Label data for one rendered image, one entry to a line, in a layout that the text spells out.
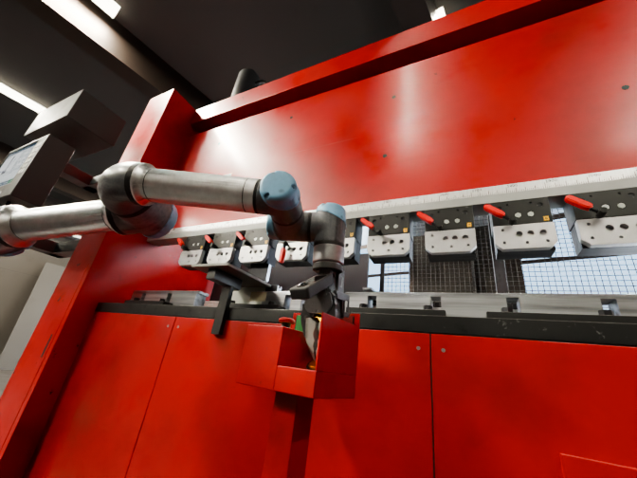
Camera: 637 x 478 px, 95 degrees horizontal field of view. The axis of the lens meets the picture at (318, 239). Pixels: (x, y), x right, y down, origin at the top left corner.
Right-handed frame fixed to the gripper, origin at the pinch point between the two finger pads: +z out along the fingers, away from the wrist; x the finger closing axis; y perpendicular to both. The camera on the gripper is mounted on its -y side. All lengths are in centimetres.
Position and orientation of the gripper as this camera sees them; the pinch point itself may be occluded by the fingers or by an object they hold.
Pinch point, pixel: (316, 356)
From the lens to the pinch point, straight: 65.8
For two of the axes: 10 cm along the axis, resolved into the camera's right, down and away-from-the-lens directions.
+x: -8.3, 1.3, 5.5
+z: -0.8, 9.4, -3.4
